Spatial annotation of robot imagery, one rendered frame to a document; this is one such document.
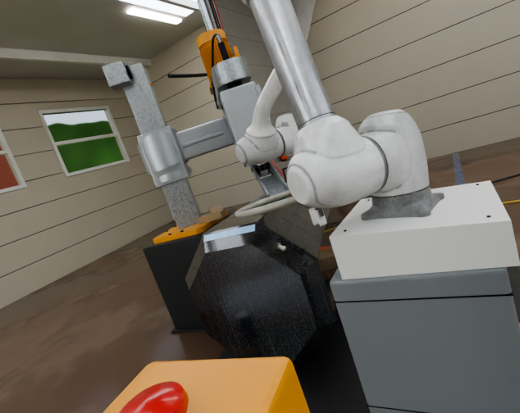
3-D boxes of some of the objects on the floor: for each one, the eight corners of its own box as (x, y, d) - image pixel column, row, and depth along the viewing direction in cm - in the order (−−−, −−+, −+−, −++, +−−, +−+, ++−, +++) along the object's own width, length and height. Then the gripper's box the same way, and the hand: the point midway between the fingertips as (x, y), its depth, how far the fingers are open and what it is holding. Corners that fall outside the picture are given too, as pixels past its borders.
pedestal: (171, 333, 275) (136, 251, 263) (210, 292, 334) (184, 223, 321) (239, 328, 247) (205, 235, 235) (270, 283, 306) (243, 207, 293)
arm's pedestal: (548, 412, 119) (504, 201, 105) (605, 592, 77) (544, 279, 63) (399, 397, 145) (348, 226, 131) (381, 525, 103) (304, 293, 90)
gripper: (321, 161, 123) (339, 222, 126) (300, 166, 140) (317, 220, 142) (303, 168, 121) (323, 229, 124) (285, 172, 137) (302, 226, 140)
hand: (317, 216), depth 133 cm, fingers closed on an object, 4 cm apart
